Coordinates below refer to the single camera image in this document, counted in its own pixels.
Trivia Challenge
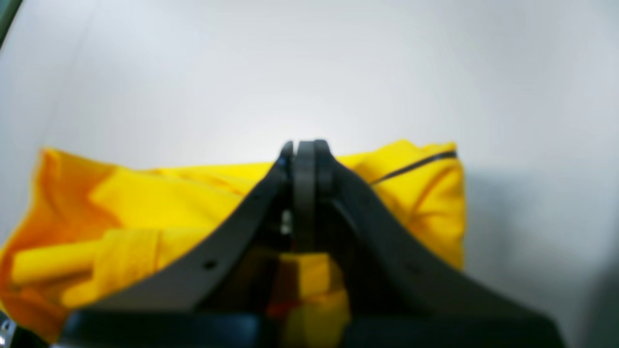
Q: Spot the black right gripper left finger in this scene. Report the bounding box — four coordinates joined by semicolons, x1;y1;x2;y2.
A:
56;141;317;348

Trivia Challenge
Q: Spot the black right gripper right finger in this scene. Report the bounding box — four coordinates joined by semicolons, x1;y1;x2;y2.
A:
314;140;564;348

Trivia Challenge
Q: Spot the orange yellow t-shirt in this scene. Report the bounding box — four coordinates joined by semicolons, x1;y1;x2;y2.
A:
1;140;466;343

